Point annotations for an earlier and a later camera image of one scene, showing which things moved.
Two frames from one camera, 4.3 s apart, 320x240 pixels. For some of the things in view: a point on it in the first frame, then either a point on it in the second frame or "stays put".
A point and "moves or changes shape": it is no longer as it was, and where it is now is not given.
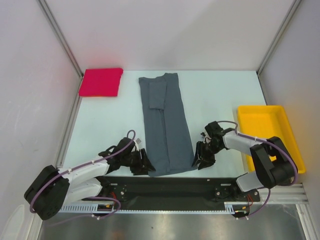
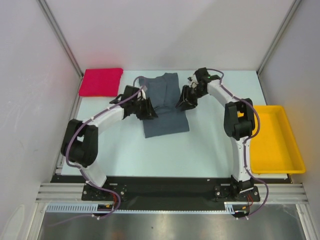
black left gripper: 143,165 -> 148,113
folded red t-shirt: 100,82 stays put
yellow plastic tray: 271,123 stays put
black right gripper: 206,152 -> 189,94
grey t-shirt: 168,137 moves or changes shape
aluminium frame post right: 277,42 stays put
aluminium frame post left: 45,7 stays put
